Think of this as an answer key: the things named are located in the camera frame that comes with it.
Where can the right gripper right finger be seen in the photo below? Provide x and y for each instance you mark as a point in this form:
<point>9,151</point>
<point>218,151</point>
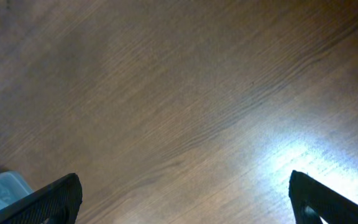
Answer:
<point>313,202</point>

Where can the clear plastic storage bin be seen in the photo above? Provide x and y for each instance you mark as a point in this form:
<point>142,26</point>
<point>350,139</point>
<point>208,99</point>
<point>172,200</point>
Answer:
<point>13,187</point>

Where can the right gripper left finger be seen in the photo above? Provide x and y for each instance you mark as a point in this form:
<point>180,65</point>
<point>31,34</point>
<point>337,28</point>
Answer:
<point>58,202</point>

